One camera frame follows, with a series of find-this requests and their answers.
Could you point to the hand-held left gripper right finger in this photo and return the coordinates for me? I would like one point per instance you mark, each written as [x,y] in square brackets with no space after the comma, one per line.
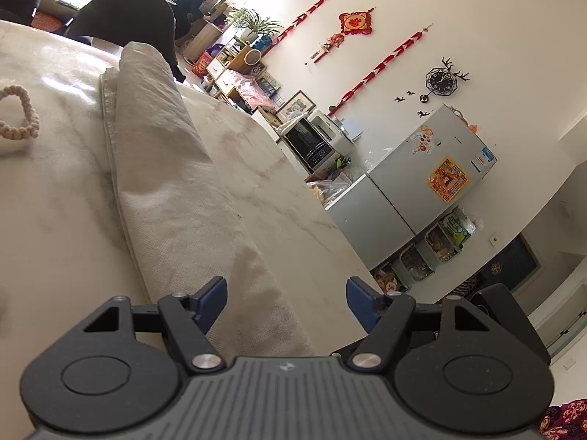
[362,305]

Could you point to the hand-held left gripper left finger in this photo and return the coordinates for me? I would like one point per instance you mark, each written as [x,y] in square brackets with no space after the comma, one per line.
[213,300]

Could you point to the white shopping bag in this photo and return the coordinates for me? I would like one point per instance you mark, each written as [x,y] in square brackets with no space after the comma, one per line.
[174,183]

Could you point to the clear bag of snacks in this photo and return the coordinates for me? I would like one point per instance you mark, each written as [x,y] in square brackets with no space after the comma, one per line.
[328,190]

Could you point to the white fridge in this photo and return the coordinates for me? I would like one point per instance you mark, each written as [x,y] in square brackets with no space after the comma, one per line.
[412,192]

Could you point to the dark blue door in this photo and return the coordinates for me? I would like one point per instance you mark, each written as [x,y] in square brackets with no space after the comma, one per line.
[513,261]

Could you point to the black microwave oven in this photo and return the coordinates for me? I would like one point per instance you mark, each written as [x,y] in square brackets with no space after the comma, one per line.
[307,144]

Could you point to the white printer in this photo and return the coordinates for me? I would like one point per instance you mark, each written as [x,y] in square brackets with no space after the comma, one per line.
[337,130]

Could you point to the framed cartoon picture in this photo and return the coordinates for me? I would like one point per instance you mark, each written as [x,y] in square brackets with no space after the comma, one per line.
[296,106]

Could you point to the pink cloth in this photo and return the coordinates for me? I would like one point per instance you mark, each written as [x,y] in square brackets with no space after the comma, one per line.
[254,89]

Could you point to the white drawer cabinet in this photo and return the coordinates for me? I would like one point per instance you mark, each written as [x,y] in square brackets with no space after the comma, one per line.
[220,75]

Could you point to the person's floral clothing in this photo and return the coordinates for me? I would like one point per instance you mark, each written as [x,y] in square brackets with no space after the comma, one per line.
[566,421]

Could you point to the red bucket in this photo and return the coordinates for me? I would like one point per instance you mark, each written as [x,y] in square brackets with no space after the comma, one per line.
[202,63]

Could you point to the wooden shelf unit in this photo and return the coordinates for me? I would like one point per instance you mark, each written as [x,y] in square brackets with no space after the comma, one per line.
[238,62]

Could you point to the red hanging garland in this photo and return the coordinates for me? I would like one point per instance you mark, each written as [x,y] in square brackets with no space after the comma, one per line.
[312,11]
[385,62]

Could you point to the wooden desk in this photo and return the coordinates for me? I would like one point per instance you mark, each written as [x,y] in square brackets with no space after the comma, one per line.
[206,39]

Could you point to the blue plush toy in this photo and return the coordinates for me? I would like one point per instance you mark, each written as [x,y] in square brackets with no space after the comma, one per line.
[263,42]

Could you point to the potted green plant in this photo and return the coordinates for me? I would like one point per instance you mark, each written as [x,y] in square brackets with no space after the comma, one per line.
[252,23]

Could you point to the red Chinese knot hanging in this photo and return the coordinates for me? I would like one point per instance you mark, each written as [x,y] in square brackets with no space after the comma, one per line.
[355,21]

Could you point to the black deer wall clock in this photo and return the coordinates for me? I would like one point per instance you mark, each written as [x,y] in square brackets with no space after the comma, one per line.
[440,79]

